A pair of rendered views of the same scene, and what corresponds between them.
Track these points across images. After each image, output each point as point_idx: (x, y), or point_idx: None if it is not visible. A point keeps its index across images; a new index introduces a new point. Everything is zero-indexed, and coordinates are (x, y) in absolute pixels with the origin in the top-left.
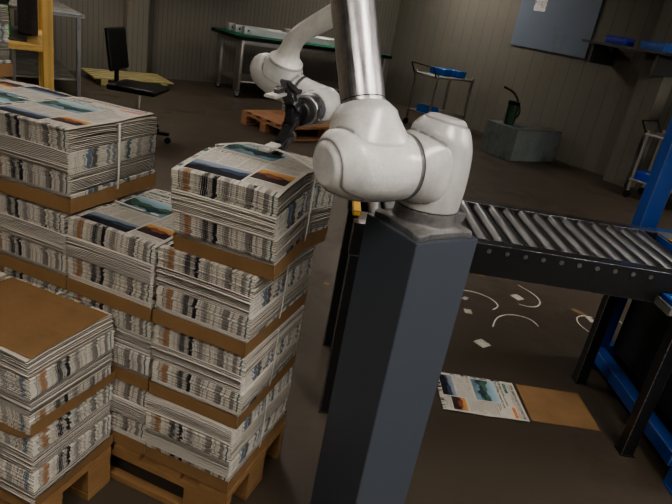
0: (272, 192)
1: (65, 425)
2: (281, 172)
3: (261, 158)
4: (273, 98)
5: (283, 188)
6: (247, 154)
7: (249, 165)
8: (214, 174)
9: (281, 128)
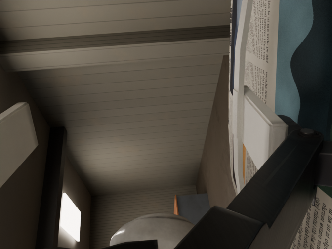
0: (229, 153)
1: None
2: (246, 173)
3: (275, 100)
4: (36, 141)
5: (231, 173)
6: (278, 33)
7: (247, 82)
8: (231, 30)
9: (230, 204)
